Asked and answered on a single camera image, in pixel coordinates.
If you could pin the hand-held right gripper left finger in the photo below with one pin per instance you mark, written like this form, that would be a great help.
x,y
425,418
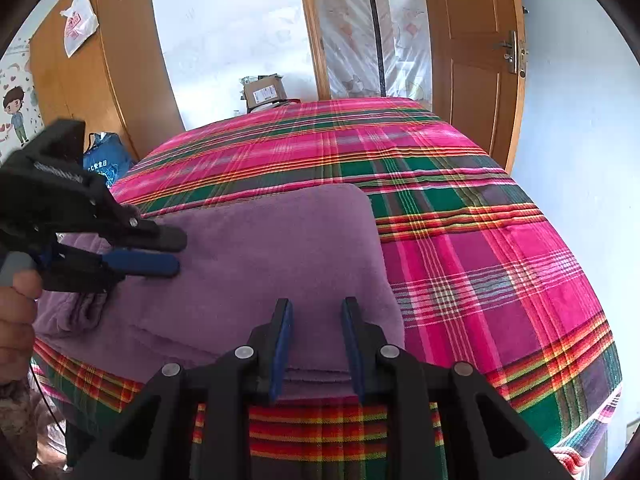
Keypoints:
x,y
285,345

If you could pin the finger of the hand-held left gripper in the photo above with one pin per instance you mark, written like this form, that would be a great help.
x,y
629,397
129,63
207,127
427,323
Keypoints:
x,y
150,237
145,265

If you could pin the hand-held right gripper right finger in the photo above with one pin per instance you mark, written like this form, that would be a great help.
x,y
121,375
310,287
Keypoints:
x,y
350,355

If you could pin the purple pants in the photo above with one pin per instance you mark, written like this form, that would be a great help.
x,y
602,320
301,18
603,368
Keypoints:
x,y
275,250

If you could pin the person's left hand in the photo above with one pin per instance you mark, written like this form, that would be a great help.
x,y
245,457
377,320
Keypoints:
x,y
15,330

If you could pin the blue printed tote bag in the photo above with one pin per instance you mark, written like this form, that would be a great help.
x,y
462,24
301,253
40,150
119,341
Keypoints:
x,y
105,162

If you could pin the wooden wardrobe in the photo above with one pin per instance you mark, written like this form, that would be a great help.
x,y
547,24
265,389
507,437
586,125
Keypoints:
x,y
130,60

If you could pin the pink green plaid bed sheet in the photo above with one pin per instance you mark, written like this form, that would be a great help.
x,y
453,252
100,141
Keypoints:
x,y
450,235

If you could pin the white plastic bag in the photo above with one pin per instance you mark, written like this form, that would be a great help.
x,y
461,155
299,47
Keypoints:
x,y
79,25

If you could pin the cardboard box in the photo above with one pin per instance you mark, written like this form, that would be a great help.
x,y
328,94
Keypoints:
x,y
264,91

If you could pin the brown blanket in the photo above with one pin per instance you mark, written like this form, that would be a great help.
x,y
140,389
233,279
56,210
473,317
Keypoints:
x,y
50,435

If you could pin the clear plastic door curtain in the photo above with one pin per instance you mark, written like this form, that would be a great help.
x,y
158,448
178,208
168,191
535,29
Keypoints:
x,y
345,35

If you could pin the black curtain strip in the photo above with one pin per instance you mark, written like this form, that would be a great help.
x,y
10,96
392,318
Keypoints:
x,y
374,30

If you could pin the wooden door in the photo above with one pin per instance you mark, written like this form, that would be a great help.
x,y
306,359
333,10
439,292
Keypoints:
x,y
475,60

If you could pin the cartoon wall sticker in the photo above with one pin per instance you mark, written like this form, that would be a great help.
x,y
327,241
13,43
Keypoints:
x,y
15,110

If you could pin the wooden door frame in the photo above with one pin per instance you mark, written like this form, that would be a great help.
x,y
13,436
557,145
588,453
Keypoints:
x,y
312,35

